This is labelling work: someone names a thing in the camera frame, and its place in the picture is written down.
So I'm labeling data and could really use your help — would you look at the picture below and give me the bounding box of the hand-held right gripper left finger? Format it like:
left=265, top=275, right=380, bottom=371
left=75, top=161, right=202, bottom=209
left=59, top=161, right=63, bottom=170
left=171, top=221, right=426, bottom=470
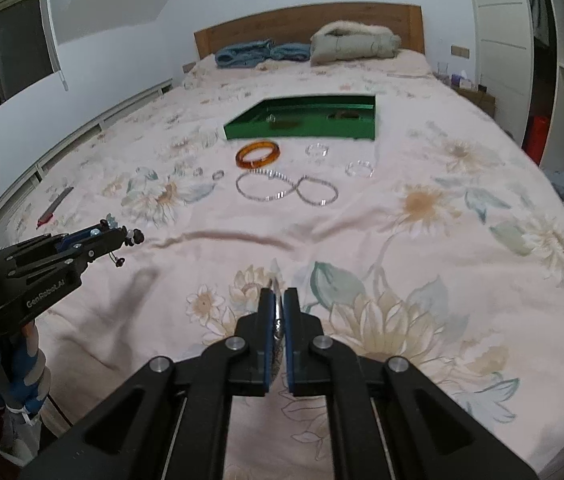
left=16, top=287, right=276, bottom=480

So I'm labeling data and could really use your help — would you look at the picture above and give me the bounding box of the dark window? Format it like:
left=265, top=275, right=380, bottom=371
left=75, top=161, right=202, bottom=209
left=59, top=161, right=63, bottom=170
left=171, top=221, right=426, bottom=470
left=0, top=0, right=59, bottom=137

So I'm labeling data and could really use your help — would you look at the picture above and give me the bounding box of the small black earring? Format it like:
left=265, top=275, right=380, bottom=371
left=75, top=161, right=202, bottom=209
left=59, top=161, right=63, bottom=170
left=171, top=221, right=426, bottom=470
left=109, top=228, right=146, bottom=268

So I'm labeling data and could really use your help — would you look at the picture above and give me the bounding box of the white slatted wall panel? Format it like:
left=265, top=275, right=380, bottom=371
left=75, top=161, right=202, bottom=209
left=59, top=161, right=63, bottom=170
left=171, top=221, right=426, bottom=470
left=0, top=79, right=174, bottom=222

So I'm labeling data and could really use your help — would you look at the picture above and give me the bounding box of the person's left hand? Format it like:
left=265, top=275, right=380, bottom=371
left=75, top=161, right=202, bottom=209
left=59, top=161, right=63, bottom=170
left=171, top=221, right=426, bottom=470
left=0, top=317, right=54, bottom=413

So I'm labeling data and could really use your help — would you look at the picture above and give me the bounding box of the green jewelry tray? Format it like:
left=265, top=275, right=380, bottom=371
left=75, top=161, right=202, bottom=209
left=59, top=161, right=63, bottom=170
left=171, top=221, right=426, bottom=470
left=223, top=94, right=379, bottom=142

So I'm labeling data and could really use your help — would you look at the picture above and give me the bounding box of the blue folded blanket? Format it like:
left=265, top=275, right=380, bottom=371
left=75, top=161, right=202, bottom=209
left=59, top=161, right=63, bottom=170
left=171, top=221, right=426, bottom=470
left=214, top=39, right=274, bottom=69
left=269, top=42, right=312, bottom=63

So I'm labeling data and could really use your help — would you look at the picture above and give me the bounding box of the grey fur-trimmed coat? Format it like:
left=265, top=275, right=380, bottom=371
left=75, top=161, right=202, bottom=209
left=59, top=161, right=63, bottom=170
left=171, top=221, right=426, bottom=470
left=309, top=21, right=403, bottom=66

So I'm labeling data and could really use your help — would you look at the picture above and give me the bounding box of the clear bead necklace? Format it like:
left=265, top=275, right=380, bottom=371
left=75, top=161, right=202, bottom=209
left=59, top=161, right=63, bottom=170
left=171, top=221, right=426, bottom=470
left=235, top=169, right=339, bottom=208

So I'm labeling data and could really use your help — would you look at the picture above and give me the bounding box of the amber bangle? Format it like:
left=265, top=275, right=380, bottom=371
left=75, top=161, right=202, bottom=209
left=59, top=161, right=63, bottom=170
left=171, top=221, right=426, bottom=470
left=235, top=142, right=282, bottom=170

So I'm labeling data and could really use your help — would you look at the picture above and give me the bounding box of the silver bracelet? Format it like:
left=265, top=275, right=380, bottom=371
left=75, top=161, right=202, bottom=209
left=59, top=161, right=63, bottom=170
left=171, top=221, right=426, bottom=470
left=268, top=278, right=287, bottom=392

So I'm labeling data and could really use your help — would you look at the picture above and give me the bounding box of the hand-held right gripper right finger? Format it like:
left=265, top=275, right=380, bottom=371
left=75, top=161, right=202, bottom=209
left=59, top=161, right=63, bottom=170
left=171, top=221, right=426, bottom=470
left=283, top=287, right=540, bottom=480

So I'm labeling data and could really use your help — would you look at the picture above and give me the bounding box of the wooden headboard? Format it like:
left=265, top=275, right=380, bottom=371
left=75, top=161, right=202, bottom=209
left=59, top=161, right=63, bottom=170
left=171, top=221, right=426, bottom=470
left=193, top=4, right=424, bottom=60

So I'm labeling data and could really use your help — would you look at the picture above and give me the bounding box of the wooden nightstand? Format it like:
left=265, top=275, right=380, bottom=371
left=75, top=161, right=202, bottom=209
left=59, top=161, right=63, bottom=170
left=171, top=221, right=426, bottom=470
left=454, top=82, right=499, bottom=117

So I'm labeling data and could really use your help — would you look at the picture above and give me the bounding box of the white wardrobe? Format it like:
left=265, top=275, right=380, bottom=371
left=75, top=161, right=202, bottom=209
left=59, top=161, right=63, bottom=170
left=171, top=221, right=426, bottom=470
left=464, top=0, right=564, bottom=235

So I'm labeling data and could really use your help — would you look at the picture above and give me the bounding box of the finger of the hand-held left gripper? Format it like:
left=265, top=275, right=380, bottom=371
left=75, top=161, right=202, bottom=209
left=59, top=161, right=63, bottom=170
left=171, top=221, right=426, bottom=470
left=8, top=231, right=131, bottom=282
left=54, top=219, right=129, bottom=254

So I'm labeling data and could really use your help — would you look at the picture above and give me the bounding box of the red bag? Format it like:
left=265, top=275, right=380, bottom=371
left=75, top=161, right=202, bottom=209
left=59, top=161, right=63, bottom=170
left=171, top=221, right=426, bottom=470
left=522, top=114, right=551, bottom=164

